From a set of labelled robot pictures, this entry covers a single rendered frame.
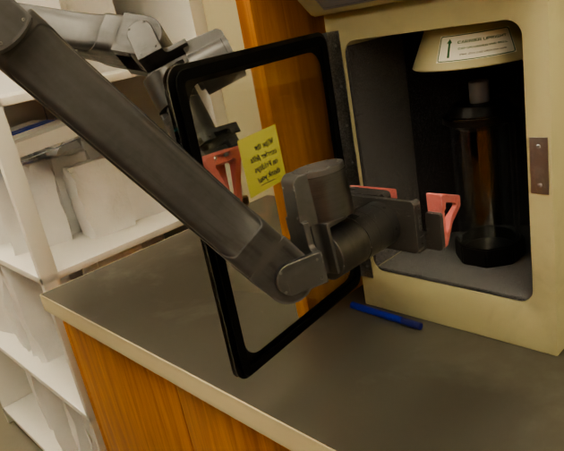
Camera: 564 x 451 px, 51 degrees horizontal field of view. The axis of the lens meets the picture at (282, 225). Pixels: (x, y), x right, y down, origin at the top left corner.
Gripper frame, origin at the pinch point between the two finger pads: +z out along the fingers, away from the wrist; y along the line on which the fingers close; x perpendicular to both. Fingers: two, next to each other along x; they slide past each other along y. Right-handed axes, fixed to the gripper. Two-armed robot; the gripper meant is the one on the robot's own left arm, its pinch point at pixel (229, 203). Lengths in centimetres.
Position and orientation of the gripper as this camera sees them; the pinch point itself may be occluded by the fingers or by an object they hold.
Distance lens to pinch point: 78.9
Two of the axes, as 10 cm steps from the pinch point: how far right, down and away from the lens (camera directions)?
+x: -6.6, 3.3, -6.8
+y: -5.9, 3.2, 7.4
